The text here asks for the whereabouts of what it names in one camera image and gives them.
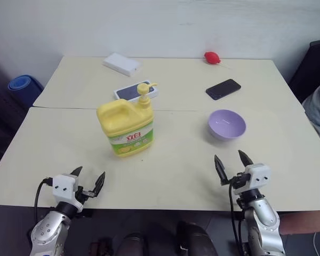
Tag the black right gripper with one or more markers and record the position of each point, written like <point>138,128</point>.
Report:
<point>239,180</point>

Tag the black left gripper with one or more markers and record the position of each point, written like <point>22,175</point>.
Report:
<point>83,194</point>

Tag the purple bowl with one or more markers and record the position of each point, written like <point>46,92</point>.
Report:
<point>226,124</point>

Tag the yellow detergent pump bottle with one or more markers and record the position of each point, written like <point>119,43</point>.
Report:
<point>126,125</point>

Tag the black smartphone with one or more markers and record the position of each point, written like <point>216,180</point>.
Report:
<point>223,89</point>

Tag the white phone box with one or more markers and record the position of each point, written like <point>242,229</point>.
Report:
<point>128,92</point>

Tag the red rubber air blower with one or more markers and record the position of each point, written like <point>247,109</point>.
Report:
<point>211,57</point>

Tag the blue rolled foam mat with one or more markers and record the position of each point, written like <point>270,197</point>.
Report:
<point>24,86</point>

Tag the white rectangular box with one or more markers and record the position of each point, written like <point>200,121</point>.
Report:
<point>121,64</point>

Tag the black chair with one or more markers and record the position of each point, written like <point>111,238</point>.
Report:
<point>312,66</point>

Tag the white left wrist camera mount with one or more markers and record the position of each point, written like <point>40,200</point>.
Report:
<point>64,186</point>

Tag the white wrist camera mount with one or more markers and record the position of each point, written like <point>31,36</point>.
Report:
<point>257,174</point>
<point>64,186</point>

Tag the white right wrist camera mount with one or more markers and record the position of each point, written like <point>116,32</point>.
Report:
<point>257,174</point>

